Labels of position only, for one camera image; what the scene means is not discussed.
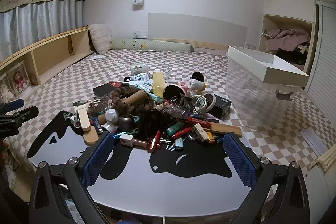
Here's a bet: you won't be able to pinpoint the white tape roll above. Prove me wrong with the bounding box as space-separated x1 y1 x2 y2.
201 93 217 112

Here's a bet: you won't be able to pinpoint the red lighter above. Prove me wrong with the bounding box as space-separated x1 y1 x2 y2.
171 127 192 139

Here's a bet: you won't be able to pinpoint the grey curtain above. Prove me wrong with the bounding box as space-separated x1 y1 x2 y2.
0 0 85 62

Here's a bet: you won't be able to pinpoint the white paper sheet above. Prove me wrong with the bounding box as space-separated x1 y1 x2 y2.
299 127 330 157

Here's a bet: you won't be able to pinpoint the brown feather boa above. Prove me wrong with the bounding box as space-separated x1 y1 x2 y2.
87 86 155 119

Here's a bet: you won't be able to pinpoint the clear doll display box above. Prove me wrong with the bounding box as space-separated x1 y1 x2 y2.
7 63 32 98

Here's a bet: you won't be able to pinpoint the green lighter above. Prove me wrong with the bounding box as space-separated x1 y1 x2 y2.
165 120 183 135

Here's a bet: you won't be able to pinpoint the fluffy white pillow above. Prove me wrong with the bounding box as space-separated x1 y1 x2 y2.
89 24 112 54

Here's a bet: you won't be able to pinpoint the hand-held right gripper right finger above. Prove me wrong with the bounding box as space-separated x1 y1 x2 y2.
223 133 310 224

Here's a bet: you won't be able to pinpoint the cardboard tube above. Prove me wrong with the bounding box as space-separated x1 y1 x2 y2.
119 89 148 107

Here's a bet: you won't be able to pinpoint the wooden wardrobe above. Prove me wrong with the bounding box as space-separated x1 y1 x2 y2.
259 14 315 75

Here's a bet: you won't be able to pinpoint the cream small box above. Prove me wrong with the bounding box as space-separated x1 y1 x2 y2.
192 124 208 142

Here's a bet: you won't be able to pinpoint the dark grey ball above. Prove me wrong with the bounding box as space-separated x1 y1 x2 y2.
117 115 136 132

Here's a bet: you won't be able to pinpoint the clear plastic storage bin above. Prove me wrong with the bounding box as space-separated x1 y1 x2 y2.
226 56 310 132

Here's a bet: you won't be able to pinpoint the long green bolster pillow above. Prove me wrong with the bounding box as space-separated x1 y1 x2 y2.
110 39 195 52

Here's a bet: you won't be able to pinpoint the black cardboard box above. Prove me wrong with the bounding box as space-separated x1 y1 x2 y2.
210 94 232 119

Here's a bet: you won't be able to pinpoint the pink clothes pile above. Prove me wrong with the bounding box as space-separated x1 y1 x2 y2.
264 28 311 52

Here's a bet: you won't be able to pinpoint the round wooden disc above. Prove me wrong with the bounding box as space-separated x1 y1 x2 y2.
83 126 106 146

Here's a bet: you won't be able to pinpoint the cream wooden stick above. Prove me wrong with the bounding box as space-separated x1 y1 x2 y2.
77 105 91 132

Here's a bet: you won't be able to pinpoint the flat black box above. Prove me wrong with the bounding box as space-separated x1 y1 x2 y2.
93 83 118 98

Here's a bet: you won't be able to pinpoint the white louvred door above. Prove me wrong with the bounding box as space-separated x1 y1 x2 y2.
304 0 336 119

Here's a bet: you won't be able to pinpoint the clear white flower display box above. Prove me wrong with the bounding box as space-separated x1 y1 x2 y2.
0 77 13 102

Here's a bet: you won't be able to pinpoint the wooden board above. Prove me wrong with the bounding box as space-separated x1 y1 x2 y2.
189 121 242 138

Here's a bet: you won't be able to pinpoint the grey cat print mat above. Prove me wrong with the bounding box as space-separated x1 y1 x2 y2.
27 109 254 210

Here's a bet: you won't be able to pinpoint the yellow plastic bottle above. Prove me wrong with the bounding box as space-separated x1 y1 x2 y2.
153 72 166 97

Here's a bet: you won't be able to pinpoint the small brown box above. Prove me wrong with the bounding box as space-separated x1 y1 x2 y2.
133 138 151 148

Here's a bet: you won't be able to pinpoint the pink toy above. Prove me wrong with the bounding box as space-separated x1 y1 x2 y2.
178 81 191 96

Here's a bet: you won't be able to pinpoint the white blue medicine packets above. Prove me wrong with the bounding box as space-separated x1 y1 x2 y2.
130 74 154 91

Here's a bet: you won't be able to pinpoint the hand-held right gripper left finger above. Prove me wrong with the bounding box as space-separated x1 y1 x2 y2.
28 132 115 224

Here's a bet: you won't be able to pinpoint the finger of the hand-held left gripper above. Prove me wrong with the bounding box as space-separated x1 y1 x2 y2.
14 106 39 125
0 99 25 115

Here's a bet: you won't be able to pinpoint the small white green box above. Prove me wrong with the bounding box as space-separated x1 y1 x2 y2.
130 63 149 73

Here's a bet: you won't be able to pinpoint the wooden bedside shelf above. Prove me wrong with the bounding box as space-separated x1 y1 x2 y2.
0 26 96 94

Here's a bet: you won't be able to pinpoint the clear glitter plastic wrap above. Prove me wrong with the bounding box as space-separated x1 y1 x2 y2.
161 105 201 120

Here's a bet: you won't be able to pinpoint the black cable bundle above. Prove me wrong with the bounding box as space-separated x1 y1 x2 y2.
170 95 196 112

